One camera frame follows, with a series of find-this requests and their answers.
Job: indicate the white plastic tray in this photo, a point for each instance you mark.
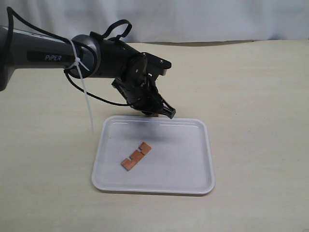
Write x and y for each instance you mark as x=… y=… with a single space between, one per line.
x=179 y=163

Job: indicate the white backdrop cloth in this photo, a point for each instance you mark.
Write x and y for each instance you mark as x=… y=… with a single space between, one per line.
x=170 y=21

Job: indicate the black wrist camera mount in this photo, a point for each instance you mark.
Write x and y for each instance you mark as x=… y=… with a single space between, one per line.
x=156 y=65

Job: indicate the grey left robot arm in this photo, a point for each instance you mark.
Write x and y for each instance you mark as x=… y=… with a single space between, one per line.
x=103 y=58

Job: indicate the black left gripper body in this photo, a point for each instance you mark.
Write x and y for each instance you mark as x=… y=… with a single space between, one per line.
x=137 y=86

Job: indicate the white zip tie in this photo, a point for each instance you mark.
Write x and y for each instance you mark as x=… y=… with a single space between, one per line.
x=83 y=79

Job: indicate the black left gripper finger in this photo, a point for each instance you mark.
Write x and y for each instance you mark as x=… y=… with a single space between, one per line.
x=150 y=112
x=168 y=110

